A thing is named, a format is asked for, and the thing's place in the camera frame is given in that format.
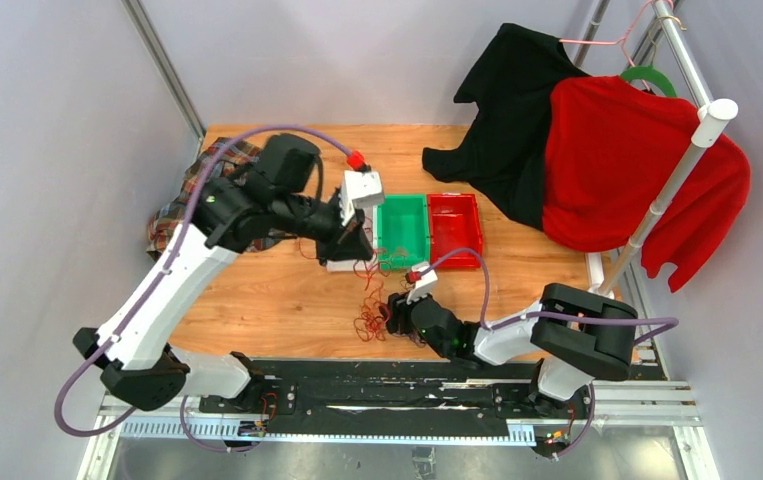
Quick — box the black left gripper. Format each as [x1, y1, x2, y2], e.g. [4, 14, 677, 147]
[274, 192, 375, 266]

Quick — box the dark red thin cable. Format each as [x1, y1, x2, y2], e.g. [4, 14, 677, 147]
[296, 235, 329, 263]

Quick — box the orange thin cable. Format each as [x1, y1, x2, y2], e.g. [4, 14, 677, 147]
[351, 254, 396, 344]

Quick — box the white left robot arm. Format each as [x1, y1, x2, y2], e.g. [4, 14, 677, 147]
[73, 127, 384, 413]

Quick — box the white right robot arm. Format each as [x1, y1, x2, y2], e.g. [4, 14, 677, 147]
[386, 283, 638, 417]

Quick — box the clear plastic bin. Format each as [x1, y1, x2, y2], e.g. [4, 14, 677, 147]
[325, 207, 378, 273]

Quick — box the green plastic bin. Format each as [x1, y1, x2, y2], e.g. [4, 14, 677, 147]
[373, 194, 431, 271]

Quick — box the red plastic bin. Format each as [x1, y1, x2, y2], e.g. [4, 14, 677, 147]
[427, 193, 484, 263]

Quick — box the plaid cloth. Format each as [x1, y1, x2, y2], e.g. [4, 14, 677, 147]
[146, 137, 261, 261]

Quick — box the black t-shirt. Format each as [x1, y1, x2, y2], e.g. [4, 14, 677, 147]
[422, 23, 586, 230]

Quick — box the red sweater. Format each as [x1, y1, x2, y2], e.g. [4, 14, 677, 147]
[542, 76, 751, 292]

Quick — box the green clothes hanger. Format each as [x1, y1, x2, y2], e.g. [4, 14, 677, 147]
[620, 65, 678, 98]

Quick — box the white clothes rack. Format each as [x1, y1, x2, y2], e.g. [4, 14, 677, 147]
[585, 1, 739, 298]

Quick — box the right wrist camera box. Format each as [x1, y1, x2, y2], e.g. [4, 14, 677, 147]
[406, 262, 438, 304]

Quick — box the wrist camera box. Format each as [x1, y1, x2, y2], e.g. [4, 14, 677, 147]
[406, 262, 438, 304]
[340, 170, 385, 225]

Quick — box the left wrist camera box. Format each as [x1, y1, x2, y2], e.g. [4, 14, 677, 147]
[340, 170, 385, 225]

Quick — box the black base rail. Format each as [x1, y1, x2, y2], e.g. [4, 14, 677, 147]
[192, 359, 593, 444]

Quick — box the pink wire hanger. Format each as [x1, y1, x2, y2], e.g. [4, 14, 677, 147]
[559, 0, 657, 67]

